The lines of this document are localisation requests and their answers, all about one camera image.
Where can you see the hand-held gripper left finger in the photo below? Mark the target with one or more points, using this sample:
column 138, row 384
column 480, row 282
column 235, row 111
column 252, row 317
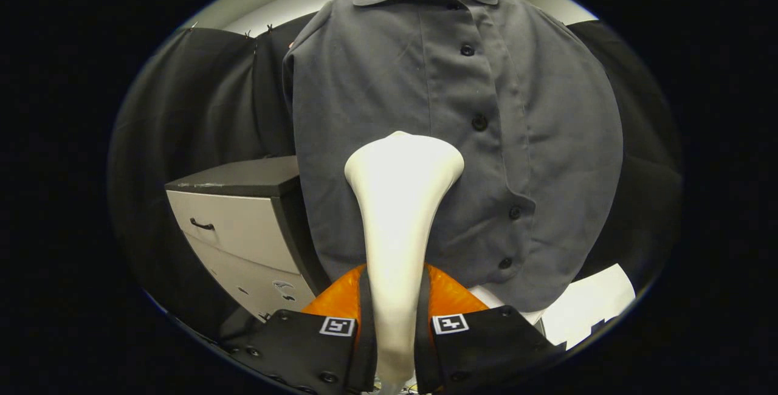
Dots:
column 292, row 346

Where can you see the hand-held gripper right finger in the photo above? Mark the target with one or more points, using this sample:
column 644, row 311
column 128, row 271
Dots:
column 486, row 346

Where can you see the dark grey button shirt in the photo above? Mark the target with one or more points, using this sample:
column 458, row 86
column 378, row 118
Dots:
column 377, row 79

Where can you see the white sheet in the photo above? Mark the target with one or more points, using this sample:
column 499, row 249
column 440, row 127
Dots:
column 589, row 304

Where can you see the grey drawer cabinet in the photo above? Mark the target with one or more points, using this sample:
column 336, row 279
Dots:
column 243, row 225

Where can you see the black backdrop cloth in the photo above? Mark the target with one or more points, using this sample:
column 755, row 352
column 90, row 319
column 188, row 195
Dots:
column 200, row 91

